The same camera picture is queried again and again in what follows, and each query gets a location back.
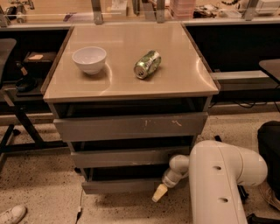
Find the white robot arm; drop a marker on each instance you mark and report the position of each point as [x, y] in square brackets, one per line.
[215, 171]

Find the grey drawer cabinet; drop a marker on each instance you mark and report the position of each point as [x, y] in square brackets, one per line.
[181, 84]

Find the black chair left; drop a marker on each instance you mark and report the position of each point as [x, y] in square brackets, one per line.
[6, 47]

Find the grey bottom drawer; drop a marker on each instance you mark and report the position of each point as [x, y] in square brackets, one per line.
[126, 179]

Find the brown shoe right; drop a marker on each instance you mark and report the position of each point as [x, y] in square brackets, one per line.
[269, 195]

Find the grey drawer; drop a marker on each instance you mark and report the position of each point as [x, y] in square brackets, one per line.
[126, 179]
[114, 158]
[130, 126]

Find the dark box on shelf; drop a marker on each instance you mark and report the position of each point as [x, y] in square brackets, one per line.
[38, 64]

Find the pink stacked containers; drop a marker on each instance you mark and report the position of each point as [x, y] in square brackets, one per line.
[182, 9]

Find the grey top drawer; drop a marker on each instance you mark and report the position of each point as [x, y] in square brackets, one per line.
[130, 126]

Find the grey middle drawer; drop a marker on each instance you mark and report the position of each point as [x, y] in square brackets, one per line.
[114, 158]

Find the black round object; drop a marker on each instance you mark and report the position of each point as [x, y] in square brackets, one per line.
[25, 84]

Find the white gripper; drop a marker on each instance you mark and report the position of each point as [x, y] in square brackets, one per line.
[167, 181]

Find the white ceramic bowl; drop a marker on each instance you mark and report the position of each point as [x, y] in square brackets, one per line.
[90, 60]

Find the white sneaker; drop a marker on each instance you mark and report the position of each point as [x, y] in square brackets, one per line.
[13, 215]

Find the green soda can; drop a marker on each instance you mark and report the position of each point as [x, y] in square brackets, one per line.
[147, 65]

